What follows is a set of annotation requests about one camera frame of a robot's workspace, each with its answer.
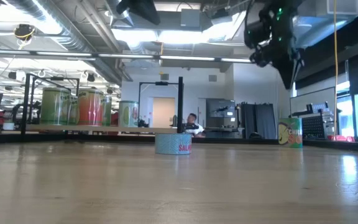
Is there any person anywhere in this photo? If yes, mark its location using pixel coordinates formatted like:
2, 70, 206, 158
183, 112, 207, 139

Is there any green vegetable can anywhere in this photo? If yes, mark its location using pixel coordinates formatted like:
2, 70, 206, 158
40, 87, 71, 126

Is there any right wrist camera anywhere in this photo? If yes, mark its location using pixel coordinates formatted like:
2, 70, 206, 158
244, 17, 272, 49

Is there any white vegetable print can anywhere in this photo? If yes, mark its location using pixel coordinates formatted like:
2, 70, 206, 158
117, 100, 140, 128

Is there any grey ceiling box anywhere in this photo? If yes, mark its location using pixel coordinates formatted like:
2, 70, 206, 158
180, 8, 202, 29

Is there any green chicken soup can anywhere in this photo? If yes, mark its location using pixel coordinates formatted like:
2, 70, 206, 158
278, 117, 303, 149

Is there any blue salmon can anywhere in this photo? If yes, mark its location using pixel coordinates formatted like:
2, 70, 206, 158
154, 133, 193, 156

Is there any yellow hanging cable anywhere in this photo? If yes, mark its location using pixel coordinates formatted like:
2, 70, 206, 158
333, 0, 339, 138

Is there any green pears can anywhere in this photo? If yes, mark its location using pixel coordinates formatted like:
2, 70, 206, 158
68, 95, 80, 126

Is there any dark grey curtain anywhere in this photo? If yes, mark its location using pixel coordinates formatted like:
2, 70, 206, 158
240, 101, 278, 140

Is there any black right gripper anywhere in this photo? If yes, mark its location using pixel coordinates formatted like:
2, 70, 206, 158
249, 30, 305, 90

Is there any white board panel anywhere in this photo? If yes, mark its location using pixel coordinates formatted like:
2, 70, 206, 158
289, 86, 336, 118

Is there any square metal ventilation duct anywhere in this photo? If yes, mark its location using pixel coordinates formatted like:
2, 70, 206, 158
292, 0, 358, 50

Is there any black yellow ceiling cable reel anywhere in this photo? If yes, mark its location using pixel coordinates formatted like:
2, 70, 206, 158
13, 24, 37, 42

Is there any long ceiling light bar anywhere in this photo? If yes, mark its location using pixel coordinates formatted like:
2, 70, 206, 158
0, 49, 254, 65

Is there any orange and tan can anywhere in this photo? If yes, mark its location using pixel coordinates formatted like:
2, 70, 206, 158
77, 88, 104, 127

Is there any silver spiral ceiling duct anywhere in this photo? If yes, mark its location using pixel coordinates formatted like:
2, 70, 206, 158
4, 0, 124, 85

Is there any black monitor screen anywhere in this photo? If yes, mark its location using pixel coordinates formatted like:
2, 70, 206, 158
205, 98, 237, 119

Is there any red bin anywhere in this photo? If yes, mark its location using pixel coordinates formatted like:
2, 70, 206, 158
326, 134, 356, 143

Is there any black pegboard rack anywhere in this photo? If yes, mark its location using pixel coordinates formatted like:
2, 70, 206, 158
290, 101, 342, 141

